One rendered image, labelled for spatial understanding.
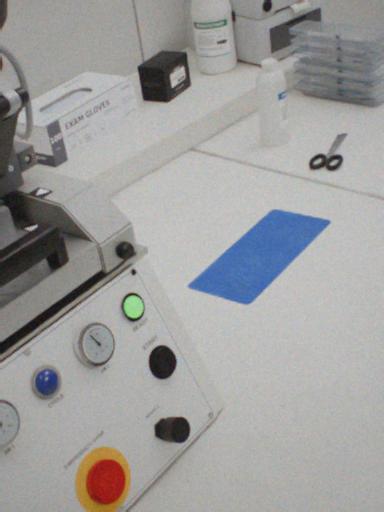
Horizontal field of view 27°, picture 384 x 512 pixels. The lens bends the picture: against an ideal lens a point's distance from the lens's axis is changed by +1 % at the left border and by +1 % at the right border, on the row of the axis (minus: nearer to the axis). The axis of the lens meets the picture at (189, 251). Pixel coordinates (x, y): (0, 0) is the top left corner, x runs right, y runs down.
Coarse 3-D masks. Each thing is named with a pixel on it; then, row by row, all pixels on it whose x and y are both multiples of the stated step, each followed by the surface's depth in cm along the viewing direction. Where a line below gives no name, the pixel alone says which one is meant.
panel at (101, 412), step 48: (144, 288) 81; (48, 336) 73; (144, 336) 80; (0, 384) 70; (96, 384) 76; (144, 384) 80; (192, 384) 84; (48, 432) 72; (96, 432) 75; (144, 432) 79; (192, 432) 83; (0, 480) 68; (48, 480) 71; (144, 480) 78
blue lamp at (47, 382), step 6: (42, 372) 72; (48, 372) 72; (54, 372) 72; (42, 378) 71; (48, 378) 72; (54, 378) 72; (36, 384) 71; (42, 384) 71; (48, 384) 71; (54, 384) 72; (42, 390) 71; (48, 390) 72; (54, 390) 72
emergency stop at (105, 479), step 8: (96, 464) 74; (104, 464) 74; (112, 464) 75; (88, 472) 74; (96, 472) 74; (104, 472) 74; (112, 472) 75; (120, 472) 75; (88, 480) 73; (96, 480) 73; (104, 480) 74; (112, 480) 74; (120, 480) 75; (88, 488) 73; (96, 488) 73; (104, 488) 74; (112, 488) 74; (120, 488) 75; (96, 496) 73; (104, 496) 74; (112, 496) 74
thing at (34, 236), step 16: (48, 224) 72; (16, 240) 71; (32, 240) 70; (48, 240) 71; (64, 240) 73; (0, 256) 69; (16, 256) 69; (32, 256) 70; (48, 256) 74; (64, 256) 73; (0, 272) 68; (16, 272) 69; (0, 288) 69
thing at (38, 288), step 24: (0, 216) 76; (0, 240) 76; (72, 240) 77; (48, 264) 74; (72, 264) 75; (96, 264) 77; (24, 288) 71; (48, 288) 73; (72, 288) 75; (0, 312) 69; (24, 312) 71; (0, 336) 70
